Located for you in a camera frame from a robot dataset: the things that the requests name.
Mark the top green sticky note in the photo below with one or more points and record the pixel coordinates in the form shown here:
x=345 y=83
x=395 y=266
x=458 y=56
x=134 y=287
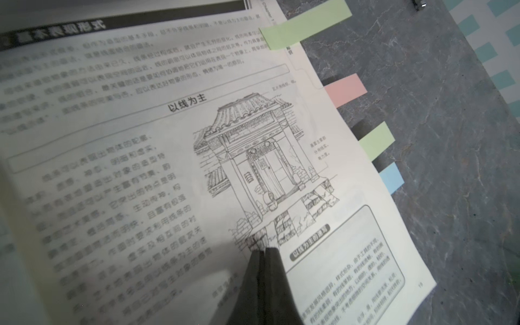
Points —
x=306 y=24

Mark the green sticky note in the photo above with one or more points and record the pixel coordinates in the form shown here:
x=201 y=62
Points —
x=306 y=24
x=377 y=141

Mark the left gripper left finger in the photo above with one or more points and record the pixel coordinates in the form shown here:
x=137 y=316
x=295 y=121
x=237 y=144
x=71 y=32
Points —
x=250 y=305

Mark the sketch tutorial book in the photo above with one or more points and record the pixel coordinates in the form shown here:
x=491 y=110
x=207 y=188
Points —
x=148 y=148

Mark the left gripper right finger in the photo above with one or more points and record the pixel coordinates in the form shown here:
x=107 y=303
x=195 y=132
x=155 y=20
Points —
x=280 y=296

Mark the pink sticky note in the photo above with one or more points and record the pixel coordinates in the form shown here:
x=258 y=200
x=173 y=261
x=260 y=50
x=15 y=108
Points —
x=345 y=90

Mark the lower green sticky note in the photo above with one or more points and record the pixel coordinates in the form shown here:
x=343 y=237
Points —
x=377 y=141

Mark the blue sticky note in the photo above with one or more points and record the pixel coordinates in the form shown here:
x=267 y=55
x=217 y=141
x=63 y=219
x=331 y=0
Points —
x=392 y=178

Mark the red handled hex key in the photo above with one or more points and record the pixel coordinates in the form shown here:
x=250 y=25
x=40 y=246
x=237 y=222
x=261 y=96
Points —
x=419 y=4

